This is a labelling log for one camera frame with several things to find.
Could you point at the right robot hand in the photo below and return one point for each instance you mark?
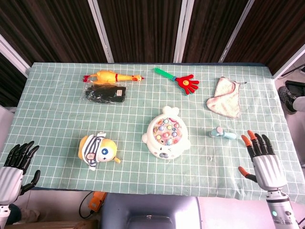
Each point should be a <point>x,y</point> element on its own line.
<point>268,169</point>

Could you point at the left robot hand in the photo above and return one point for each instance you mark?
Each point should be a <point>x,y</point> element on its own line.
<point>10,181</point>

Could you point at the blue toy hammer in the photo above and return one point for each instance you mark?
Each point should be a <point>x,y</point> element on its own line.
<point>218,132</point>

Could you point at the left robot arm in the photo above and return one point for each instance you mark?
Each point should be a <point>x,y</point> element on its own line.
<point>3,214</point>

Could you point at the white seal whack-a-mole toy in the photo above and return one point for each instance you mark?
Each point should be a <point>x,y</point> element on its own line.
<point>155,145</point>

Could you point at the red hand clapper toy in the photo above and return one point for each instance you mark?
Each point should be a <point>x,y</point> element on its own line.
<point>187,83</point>

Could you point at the cardboard box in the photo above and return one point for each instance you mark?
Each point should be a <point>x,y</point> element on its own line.
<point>52,224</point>

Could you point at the dark sneaker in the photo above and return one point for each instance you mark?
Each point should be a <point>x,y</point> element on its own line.
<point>287,99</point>

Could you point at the green checked tablecloth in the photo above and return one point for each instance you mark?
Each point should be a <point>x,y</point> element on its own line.
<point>59,119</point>

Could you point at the pink towel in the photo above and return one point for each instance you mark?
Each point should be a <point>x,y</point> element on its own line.
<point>226,100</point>

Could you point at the black box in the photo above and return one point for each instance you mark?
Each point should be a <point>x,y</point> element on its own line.
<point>296,87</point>

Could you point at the orange device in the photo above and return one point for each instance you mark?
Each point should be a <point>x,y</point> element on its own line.
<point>97,201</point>

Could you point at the yellow plush in striped sweater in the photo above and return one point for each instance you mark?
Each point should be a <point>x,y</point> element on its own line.
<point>107,150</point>

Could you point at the black gloves in plastic bag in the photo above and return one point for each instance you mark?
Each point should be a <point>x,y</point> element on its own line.
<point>107,94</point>

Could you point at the yellow rubber chicken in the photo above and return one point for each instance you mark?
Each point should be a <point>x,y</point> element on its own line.
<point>107,76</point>

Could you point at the white partition post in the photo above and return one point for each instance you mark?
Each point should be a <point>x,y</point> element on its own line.
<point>12,55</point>
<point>289,62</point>
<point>236,33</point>
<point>182,31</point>
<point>100,31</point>

